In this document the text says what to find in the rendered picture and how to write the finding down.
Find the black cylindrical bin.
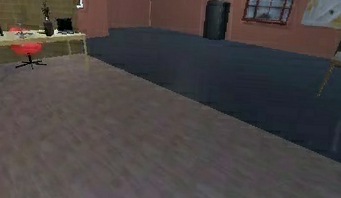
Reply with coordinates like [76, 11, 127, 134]
[202, 0, 232, 42]

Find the pale wooden desk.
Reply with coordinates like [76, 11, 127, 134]
[0, 26, 93, 96]

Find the small grey desk item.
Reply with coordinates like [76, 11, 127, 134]
[15, 30, 35, 40]

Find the black laptop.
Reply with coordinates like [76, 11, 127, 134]
[55, 17, 76, 35]

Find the red swivel chair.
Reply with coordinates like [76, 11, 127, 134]
[5, 26, 50, 71]

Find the dark vase with plant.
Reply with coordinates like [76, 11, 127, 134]
[39, 0, 57, 38]

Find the pale wall poster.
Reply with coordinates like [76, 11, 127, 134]
[300, 0, 341, 31]

